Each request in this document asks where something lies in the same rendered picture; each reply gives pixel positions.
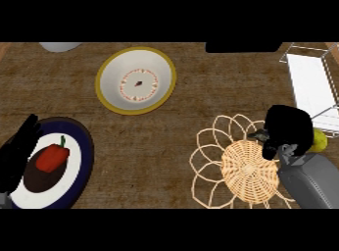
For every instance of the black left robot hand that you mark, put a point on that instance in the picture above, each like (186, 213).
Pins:
(11, 153)

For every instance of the navy and white plate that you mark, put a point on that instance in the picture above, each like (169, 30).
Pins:
(65, 176)

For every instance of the pale grey rounded object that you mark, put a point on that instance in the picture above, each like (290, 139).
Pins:
(59, 46)

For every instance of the white bowl with yellow rim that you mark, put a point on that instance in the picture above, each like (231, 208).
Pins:
(135, 80)

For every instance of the yellow-green round fruit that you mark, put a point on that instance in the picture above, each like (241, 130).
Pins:
(318, 141)

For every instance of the woven wicker flower placemat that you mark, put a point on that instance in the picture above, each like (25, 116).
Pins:
(244, 170)

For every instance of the black appliance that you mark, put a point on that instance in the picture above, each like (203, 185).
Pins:
(243, 47)

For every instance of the red bell pepper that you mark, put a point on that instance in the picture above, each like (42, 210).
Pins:
(52, 157)

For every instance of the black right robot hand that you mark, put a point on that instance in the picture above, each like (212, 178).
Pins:
(287, 125)

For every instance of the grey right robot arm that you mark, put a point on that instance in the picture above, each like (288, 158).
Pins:
(312, 183)

